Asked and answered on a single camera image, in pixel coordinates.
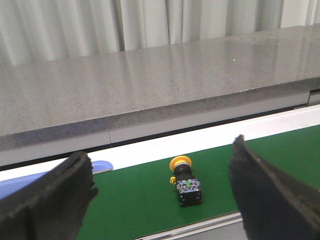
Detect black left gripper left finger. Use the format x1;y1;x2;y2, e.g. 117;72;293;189
0;152;98;240

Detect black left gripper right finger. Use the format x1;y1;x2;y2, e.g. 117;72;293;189
228;134;320;240

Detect blue plastic tray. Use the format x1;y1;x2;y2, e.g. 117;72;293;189
0;160;114;200

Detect green conveyor belt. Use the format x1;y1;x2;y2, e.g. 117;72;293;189
77;126;320;240

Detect grey stone countertop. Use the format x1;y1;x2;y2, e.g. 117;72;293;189
0;24;320;151

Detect white pleated curtain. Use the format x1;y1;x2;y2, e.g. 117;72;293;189
0;0;320;66

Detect white far conveyor rail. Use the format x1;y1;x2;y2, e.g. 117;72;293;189
0;104;320;183

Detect aluminium conveyor side rail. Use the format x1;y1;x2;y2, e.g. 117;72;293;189
137;212;243;240

